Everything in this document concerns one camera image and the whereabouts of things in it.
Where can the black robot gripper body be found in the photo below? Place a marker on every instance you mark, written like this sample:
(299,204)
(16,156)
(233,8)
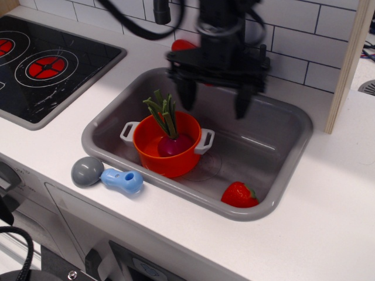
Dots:
(224,59)

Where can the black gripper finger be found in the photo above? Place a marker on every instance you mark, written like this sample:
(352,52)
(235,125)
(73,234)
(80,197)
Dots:
(186,89)
(243,100)

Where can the purple toy beet green leaves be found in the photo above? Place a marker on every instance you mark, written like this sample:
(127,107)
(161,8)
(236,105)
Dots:
(163,110)

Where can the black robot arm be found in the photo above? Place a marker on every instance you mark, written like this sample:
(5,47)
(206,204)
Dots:
(215,16)

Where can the grey plastic sink basin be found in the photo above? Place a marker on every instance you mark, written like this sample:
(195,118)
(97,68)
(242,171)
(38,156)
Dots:
(260,150)

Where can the red toy sausage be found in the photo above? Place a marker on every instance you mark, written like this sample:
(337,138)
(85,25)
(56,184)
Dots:
(181,44)

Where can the red toy strawberry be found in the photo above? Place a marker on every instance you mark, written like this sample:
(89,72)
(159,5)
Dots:
(239,195)

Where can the light wooden side panel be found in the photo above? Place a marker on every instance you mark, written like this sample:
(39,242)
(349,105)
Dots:
(364,14)

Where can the grey round floor vent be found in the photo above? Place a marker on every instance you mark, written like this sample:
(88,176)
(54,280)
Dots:
(368,87)

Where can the blue and grey toy ladle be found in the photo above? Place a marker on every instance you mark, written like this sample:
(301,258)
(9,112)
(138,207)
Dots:
(88,170)

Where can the black toy stove top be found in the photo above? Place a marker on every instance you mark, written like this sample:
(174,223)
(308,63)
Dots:
(43,70)

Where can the grey oven knob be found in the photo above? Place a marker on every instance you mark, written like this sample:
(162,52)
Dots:
(9,178)

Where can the orange toy pot white handles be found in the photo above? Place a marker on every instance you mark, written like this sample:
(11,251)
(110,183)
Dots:
(145,136)

